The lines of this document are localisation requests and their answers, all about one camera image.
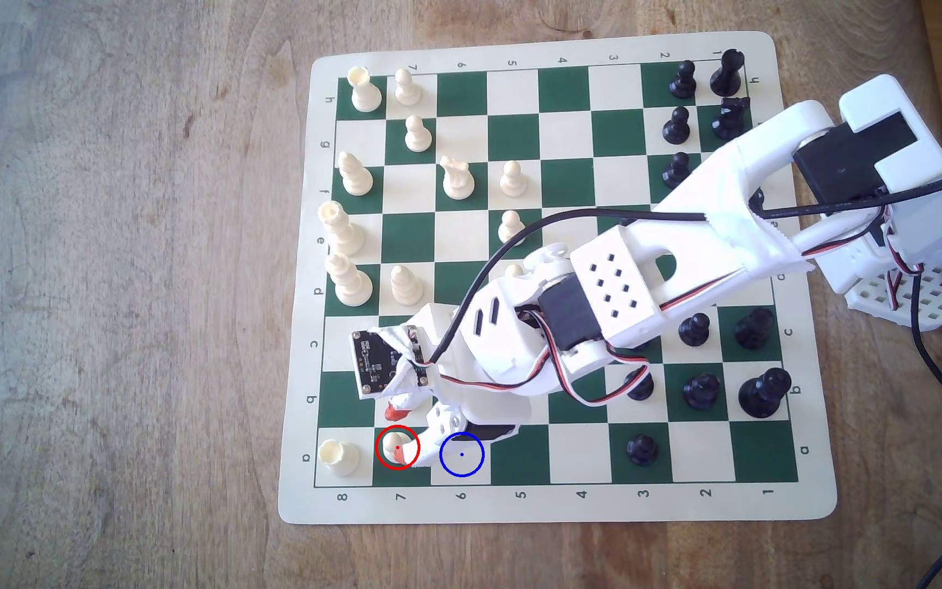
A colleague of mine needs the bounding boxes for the black chess rook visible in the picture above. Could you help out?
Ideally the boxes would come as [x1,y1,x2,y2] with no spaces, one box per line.
[710,49,747,98]

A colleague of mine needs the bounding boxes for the white chess queen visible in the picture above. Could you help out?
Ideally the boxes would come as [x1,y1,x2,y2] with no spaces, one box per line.
[317,200,366,257]

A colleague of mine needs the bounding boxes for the red white black servo wire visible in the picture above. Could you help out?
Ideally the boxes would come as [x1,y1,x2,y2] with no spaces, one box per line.
[657,208,914,312]
[418,347,654,407]

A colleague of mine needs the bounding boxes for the white chess king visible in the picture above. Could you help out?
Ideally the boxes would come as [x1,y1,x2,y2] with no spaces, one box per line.
[324,251,375,308]

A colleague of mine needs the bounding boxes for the black chess knight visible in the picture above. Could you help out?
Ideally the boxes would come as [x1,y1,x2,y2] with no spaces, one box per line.
[712,97,752,140]

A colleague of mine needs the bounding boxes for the white perforated base plate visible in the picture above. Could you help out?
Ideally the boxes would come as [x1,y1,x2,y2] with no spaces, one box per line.
[846,266,942,330]

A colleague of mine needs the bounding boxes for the large black chess piece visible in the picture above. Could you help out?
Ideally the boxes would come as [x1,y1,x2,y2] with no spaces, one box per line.
[738,367,793,419]

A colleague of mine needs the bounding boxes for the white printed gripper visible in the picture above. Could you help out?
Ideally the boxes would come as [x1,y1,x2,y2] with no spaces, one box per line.
[385,275,555,451]

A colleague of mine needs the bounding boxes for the white chess knight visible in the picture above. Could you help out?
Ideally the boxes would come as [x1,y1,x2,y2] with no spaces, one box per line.
[440,157,476,202]

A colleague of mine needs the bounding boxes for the black chess bishop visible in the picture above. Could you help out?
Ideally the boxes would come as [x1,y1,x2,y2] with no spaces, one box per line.
[734,308,776,351]

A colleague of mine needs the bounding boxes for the black camera circuit board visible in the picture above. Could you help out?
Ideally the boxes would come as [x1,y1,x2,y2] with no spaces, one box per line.
[352,326,427,402]

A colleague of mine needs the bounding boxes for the white chess rook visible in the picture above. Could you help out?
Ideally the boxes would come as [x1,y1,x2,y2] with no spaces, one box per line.
[347,65,384,114]
[317,440,360,478]

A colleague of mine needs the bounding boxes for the green white chess mat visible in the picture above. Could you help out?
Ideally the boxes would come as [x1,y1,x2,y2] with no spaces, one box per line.
[277,31,838,525]

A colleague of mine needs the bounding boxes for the black camera cable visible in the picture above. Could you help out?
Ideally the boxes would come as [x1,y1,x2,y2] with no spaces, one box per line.
[426,159,942,365]

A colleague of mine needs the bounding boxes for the white chess bishop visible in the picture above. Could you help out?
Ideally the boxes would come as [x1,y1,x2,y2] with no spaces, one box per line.
[337,151,375,197]

